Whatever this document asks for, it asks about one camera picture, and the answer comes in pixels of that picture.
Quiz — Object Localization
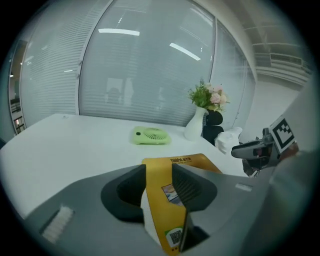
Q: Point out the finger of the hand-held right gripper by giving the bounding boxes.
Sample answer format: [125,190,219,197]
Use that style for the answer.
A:
[241,158,261,179]
[230,140,263,159]

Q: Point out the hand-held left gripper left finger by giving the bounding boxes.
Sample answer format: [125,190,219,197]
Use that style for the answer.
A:
[24,164,166,256]

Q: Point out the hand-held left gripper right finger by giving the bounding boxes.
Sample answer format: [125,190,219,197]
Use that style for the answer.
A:
[171,163,276,256]

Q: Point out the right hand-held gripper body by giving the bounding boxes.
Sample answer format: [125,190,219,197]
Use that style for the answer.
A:
[251,114,300,176]

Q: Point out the yellow mouse pad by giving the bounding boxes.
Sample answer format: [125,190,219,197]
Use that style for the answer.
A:
[140,153,224,256]

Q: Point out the person's right forearm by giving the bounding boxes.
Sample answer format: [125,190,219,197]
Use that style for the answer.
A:
[269,83,320,241]

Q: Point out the white desk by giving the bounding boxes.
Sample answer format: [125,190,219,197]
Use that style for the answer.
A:
[0,112,248,220]

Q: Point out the white crumpled cloth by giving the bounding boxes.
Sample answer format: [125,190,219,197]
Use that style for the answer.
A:
[215,126,244,155]

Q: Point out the black office chair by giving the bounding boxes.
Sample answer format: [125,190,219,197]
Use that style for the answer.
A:
[201,109,225,147]

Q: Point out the white ceramic vase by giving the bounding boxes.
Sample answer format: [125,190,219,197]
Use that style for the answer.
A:
[183,105,209,142]

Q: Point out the pink and green flower bouquet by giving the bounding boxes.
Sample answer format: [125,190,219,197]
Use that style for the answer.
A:
[187,78,231,113]

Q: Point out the grey window blind panel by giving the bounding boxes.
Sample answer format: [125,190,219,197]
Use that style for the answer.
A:
[78,0,217,127]
[19,0,113,127]
[212,19,257,132]

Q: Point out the white ceiling air vent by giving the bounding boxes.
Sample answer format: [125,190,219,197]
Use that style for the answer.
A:
[252,42,313,85]

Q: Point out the green portable fan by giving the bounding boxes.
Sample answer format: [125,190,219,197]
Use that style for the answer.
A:
[130,125,172,146]

